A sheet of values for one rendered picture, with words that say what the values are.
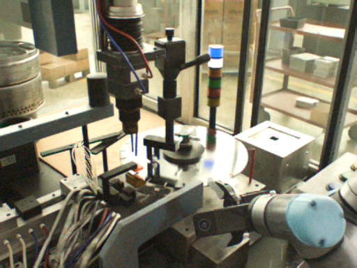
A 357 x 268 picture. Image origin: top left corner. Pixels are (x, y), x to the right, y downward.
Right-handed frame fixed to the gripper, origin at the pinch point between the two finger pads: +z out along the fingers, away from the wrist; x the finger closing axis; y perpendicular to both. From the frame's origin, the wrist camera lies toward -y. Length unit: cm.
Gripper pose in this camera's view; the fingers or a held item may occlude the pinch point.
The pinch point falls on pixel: (211, 211)
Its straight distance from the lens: 87.9
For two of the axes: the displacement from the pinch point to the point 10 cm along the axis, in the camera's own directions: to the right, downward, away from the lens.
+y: 9.3, -1.3, 3.6
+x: -1.8, -9.8, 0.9
